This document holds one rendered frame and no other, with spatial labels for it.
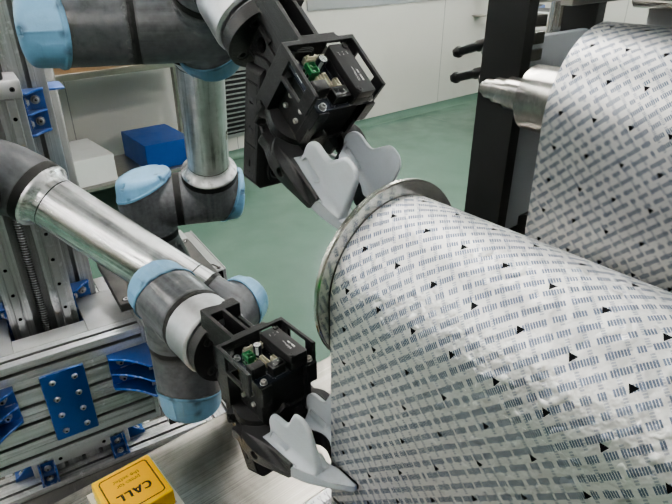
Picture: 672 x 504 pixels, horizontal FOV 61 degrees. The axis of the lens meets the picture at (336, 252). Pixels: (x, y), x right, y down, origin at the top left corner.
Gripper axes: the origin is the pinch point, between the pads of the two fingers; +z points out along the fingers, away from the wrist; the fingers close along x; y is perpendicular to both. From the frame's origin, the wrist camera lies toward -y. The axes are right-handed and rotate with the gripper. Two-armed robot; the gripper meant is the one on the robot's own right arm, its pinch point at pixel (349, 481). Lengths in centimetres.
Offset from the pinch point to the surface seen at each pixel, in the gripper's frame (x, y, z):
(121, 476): -10.4, -16.6, -28.0
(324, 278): -0.7, 18.2, -2.1
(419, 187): 8.2, 22.4, -2.1
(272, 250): 131, -109, -210
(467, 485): -0.2, 9.4, 10.7
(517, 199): 37.6, 10.4, -11.6
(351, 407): -0.2, 8.2, 0.3
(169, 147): 120, -70, -299
